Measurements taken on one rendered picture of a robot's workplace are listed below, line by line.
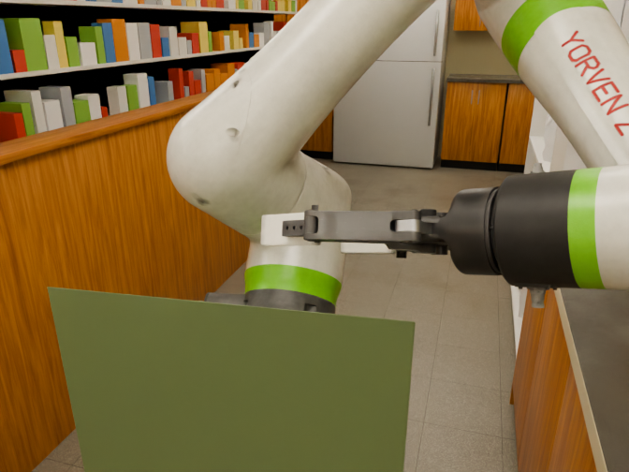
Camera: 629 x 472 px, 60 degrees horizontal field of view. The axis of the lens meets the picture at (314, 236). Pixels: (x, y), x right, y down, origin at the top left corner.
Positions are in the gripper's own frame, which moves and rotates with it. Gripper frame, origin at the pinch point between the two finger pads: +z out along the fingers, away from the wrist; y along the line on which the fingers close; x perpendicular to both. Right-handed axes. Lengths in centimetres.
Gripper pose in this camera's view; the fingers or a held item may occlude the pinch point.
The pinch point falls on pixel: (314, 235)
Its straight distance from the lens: 57.7
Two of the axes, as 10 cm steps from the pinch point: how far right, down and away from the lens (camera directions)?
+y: 6.1, 0.8, 7.9
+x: 0.3, -10.0, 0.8
